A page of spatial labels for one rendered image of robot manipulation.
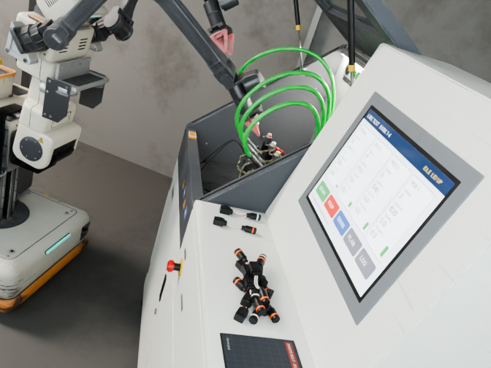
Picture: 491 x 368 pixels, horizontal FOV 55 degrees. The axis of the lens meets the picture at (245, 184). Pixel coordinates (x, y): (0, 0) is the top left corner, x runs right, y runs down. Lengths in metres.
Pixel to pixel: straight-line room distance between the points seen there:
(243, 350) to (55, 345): 1.38
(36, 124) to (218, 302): 1.22
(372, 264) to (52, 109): 1.38
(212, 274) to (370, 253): 0.37
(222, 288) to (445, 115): 0.59
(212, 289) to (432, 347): 0.47
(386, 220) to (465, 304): 0.22
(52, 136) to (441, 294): 1.61
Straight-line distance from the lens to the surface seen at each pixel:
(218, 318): 1.02
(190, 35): 1.60
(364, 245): 0.99
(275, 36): 3.26
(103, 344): 2.27
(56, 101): 1.93
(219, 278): 1.12
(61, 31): 1.71
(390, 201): 0.98
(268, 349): 0.99
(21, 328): 2.31
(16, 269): 2.18
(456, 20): 3.25
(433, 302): 0.83
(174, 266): 1.41
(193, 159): 1.74
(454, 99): 1.00
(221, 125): 2.03
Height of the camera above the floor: 1.64
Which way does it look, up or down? 24 degrees down
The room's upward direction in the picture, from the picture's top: 19 degrees clockwise
